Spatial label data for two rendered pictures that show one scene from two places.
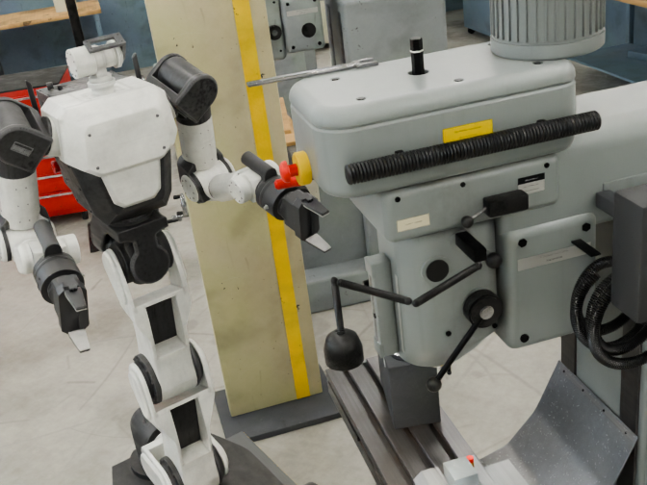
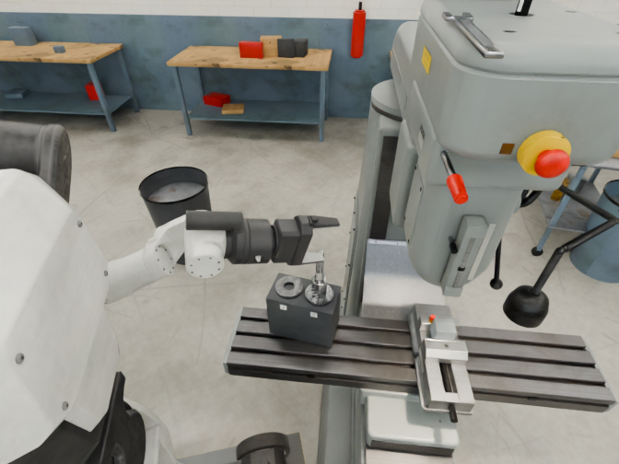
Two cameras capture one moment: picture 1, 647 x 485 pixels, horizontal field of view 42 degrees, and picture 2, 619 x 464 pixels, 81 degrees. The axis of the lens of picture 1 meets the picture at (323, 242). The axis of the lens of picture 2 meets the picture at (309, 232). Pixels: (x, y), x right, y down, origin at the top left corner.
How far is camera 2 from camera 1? 1.69 m
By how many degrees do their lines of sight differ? 60
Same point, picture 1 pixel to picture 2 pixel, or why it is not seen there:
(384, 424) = (321, 352)
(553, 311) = not seen: hidden behind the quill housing
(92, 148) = (39, 379)
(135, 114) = (57, 244)
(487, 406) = (173, 311)
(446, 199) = not seen: hidden behind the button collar
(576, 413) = (399, 257)
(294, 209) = (303, 238)
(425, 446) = (356, 339)
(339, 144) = not seen: outside the picture
